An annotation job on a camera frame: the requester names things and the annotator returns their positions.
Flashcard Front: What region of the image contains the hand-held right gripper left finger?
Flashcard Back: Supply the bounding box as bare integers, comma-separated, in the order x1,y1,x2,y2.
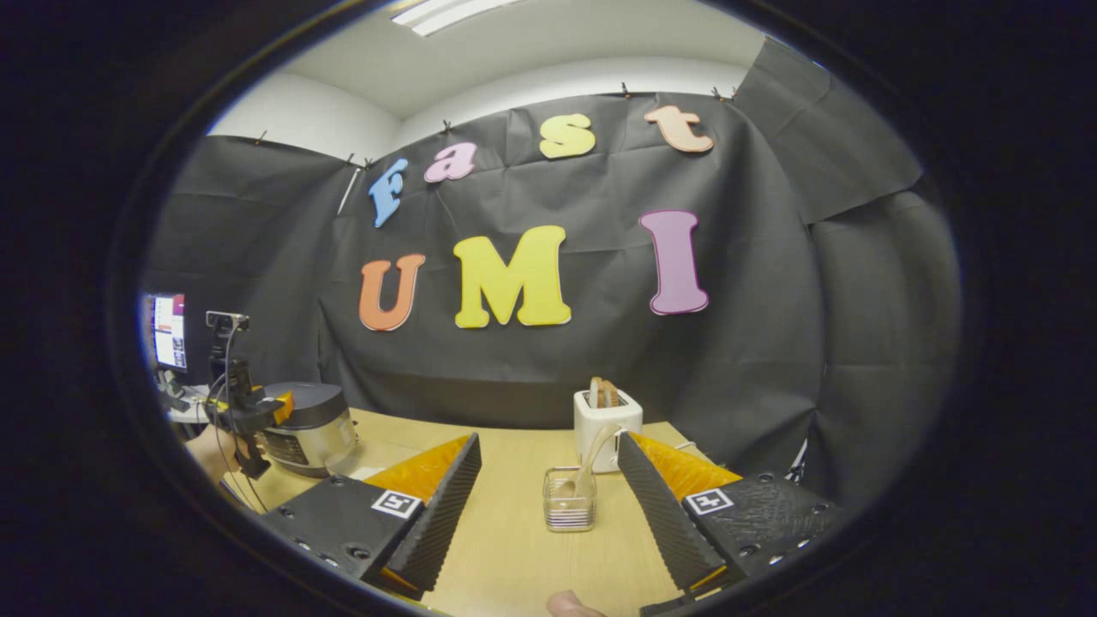
260,433,483,601

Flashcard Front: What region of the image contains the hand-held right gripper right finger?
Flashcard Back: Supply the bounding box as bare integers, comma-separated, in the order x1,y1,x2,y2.
617,431,845,596

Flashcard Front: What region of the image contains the dark grey rice cooker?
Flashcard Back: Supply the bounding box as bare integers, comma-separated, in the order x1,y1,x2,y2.
257,382,359,478

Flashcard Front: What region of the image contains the wooden spoon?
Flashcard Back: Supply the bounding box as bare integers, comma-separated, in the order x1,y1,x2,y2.
553,422,622,502

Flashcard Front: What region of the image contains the white side table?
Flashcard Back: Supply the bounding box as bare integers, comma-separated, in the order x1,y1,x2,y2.
167,386,211,425

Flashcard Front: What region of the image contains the computer monitor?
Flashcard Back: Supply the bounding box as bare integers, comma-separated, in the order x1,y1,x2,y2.
147,294,188,372

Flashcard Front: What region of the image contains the white toaster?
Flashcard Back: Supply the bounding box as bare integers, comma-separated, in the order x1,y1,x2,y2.
573,387,644,474

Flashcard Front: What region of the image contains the black backdrop cloth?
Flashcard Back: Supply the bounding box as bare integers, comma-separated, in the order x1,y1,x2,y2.
141,39,965,506

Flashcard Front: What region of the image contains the ceiling light panel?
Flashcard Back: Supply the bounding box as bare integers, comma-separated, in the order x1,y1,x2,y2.
390,0,524,37

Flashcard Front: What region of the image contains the black cable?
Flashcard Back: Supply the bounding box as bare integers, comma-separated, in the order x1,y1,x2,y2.
206,330,262,515

